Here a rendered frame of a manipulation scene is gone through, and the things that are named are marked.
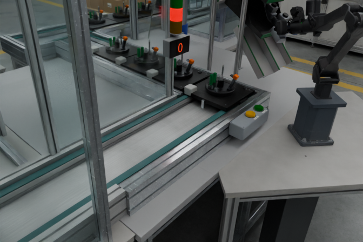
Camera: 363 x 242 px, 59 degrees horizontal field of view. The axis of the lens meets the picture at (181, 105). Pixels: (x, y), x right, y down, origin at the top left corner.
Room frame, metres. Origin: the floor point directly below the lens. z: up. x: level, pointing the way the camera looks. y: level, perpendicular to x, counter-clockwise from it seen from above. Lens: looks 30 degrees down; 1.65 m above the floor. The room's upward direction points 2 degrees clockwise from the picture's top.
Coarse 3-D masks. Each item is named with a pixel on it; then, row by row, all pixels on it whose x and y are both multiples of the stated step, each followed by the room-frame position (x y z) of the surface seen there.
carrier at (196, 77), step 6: (174, 60) 1.55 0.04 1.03; (180, 60) 1.52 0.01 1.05; (174, 66) 1.55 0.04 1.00; (180, 66) 1.51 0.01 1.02; (186, 66) 1.58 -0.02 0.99; (174, 72) 1.46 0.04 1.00; (180, 72) 1.50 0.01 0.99; (186, 72) 1.48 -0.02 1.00; (192, 72) 1.51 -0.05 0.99; (204, 72) 1.55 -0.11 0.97; (174, 78) 1.45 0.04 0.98; (180, 78) 1.45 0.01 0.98; (186, 78) 1.46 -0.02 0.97; (192, 78) 1.47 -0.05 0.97; (198, 78) 1.48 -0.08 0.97; (204, 78) 1.49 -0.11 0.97; (174, 84) 1.40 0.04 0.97; (180, 84) 1.40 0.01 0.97; (186, 84) 1.40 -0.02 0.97; (192, 84) 1.42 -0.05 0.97; (180, 90) 1.36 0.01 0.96
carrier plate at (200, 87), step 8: (208, 80) 1.46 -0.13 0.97; (200, 88) 1.37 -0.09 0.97; (240, 88) 1.39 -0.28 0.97; (248, 88) 1.39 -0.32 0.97; (192, 96) 1.31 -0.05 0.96; (200, 96) 1.29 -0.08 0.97; (208, 96) 1.29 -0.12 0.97; (232, 96) 1.30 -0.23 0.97; (240, 96) 1.30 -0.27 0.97; (248, 96) 1.33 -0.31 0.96; (216, 104) 1.22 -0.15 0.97; (224, 104) 1.22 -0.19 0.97; (232, 104) 1.22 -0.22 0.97
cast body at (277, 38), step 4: (272, 28) 1.52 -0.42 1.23; (272, 32) 1.49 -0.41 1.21; (276, 32) 1.47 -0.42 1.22; (288, 32) 1.46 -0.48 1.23; (272, 36) 1.48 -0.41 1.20; (276, 36) 1.46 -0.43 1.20; (280, 36) 1.45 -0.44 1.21; (284, 36) 1.47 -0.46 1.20; (276, 40) 1.46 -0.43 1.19; (280, 40) 1.45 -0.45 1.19; (284, 40) 1.47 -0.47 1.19
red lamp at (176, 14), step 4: (172, 8) 1.27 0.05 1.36; (172, 12) 1.27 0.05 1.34; (176, 12) 1.26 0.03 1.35; (180, 12) 1.27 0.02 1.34; (172, 16) 1.27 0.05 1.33; (176, 16) 1.26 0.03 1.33; (180, 16) 1.27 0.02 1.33; (172, 20) 1.27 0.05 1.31; (176, 20) 1.26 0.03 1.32; (180, 20) 1.27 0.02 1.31
